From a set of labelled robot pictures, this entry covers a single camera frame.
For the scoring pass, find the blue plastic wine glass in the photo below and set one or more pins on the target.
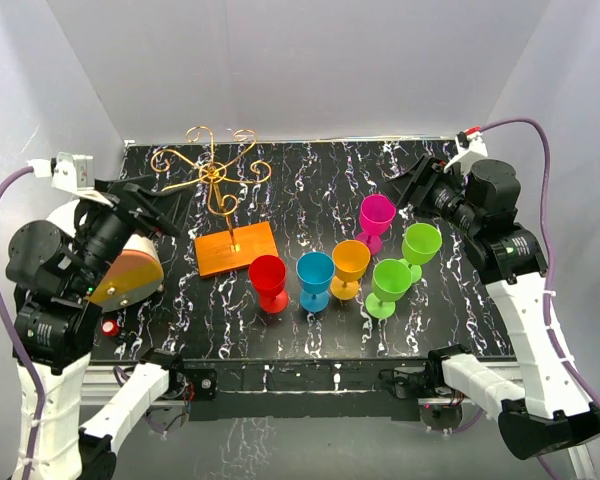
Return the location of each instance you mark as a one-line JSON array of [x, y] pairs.
[[315, 271]]

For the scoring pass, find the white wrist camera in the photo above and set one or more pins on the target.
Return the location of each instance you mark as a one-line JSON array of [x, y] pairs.
[[72, 173], [471, 148]]

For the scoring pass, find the white orange cylindrical container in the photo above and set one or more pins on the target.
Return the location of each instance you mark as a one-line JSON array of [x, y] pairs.
[[111, 284]]

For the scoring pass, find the green plastic wine glass front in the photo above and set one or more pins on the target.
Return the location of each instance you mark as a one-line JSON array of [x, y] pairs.
[[391, 280]]

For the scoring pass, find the red emergency stop button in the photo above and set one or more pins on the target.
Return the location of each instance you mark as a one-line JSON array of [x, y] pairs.
[[110, 328]]

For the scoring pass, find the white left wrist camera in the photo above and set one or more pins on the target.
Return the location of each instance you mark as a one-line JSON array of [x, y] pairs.
[[72, 173]]

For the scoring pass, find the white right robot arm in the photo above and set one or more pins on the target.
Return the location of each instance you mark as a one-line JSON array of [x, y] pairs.
[[550, 410]]

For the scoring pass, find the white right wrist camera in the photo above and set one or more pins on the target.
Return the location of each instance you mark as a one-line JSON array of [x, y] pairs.
[[471, 148]]

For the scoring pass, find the gold wire wine glass rack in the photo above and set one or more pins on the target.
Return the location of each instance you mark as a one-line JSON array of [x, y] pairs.
[[236, 247]]

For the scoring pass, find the magenta plastic wine glass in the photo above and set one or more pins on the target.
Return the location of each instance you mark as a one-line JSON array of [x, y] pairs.
[[375, 217]]

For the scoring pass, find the red plastic wine glass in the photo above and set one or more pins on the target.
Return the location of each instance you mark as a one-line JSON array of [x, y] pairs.
[[267, 274]]

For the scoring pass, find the green plastic wine glass rear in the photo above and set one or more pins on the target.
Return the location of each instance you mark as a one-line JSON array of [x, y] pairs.
[[421, 242]]

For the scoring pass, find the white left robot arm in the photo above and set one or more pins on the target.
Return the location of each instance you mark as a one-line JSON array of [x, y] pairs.
[[55, 276]]

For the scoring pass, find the orange plastic wine glass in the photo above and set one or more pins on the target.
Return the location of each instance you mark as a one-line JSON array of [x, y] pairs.
[[351, 259]]

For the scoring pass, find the aluminium front frame rail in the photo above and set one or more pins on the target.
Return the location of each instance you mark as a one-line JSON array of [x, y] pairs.
[[212, 391]]

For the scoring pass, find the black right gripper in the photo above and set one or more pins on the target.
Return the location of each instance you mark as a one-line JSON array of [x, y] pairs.
[[410, 183]]

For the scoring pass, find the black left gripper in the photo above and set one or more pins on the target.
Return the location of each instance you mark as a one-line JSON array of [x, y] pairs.
[[176, 204]]

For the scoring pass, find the green plastic wine glass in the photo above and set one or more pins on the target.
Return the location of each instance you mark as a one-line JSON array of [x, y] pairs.
[[391, 280], [421, 242]]

